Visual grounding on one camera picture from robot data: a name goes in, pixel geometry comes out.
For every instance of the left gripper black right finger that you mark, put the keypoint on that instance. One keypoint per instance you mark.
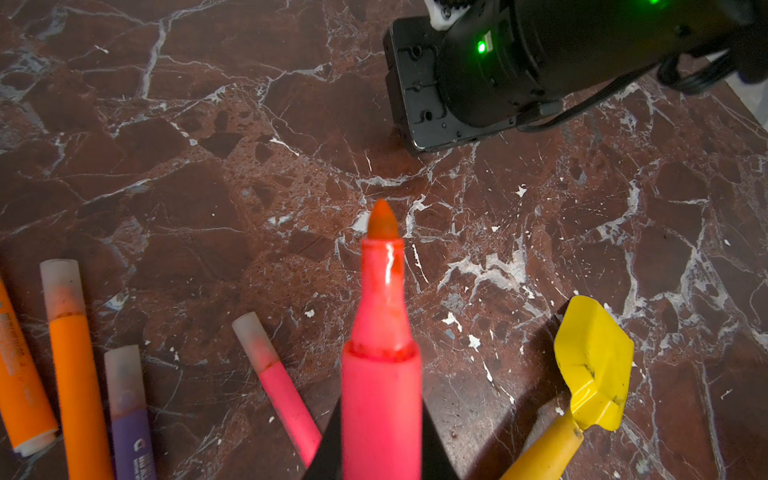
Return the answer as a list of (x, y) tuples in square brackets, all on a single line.
[(436, 464)]

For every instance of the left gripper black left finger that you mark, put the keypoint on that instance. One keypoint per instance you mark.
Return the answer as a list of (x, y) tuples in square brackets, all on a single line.
[(327, 463)]

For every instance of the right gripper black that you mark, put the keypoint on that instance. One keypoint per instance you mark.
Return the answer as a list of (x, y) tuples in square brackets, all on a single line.
[(464, 84)]

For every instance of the pink marker pen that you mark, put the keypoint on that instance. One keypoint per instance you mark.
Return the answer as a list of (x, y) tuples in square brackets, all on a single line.
[(284, 397)]

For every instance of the red marker pen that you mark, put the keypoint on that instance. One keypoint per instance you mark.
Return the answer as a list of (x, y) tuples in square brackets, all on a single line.
[(381, 370)]

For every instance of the purple marker pen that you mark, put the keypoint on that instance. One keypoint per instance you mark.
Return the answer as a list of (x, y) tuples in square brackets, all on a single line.
[(131, 436)]

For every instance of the orange marker pen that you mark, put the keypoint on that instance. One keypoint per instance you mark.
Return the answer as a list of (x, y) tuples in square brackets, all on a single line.
[(25, 408), (80, 403)]

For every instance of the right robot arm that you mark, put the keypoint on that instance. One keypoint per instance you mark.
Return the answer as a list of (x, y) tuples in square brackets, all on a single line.
[(584, 52)]

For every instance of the yellow toy shovel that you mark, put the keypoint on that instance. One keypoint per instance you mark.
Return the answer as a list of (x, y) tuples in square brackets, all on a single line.
[(594, 356)]

